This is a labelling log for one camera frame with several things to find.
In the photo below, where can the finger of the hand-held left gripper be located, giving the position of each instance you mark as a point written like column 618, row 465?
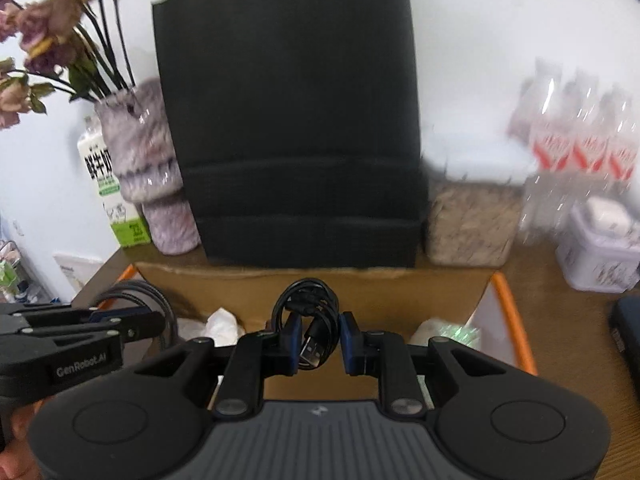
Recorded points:
column 135, row 325
column 50, row 314

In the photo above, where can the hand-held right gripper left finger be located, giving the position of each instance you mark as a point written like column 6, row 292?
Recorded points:
column 295, row 342

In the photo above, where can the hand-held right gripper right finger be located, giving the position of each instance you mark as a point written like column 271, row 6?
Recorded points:
column 350, row 347

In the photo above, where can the white tissue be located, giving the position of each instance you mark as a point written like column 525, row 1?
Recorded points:
column 222, row 327

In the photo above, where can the red cardboard box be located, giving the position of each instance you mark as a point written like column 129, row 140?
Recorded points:
column 400, row 290

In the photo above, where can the clear grain container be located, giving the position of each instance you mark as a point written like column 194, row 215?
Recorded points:
column 470, row 225

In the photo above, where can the person's left hand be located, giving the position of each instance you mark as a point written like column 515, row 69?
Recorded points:
column 25, row 440

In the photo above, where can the white green milk carton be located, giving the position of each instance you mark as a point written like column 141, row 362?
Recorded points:
column 107, row 185

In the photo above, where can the purple mottled vase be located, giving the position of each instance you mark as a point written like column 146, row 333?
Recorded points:
column 150, row 160

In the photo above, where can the black paper bag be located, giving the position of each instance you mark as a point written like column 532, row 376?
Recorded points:
column 290, row 110

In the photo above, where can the white tin box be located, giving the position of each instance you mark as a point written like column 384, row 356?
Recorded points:
column 595, row 255

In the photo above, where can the black zip case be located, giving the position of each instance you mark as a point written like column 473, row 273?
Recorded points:
column 627, row 335

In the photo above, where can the dried pink rose bouquet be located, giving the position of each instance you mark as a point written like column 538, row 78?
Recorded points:
column 50, row 15

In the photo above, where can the white wall socket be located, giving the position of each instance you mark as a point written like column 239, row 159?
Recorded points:
column 18, row 227

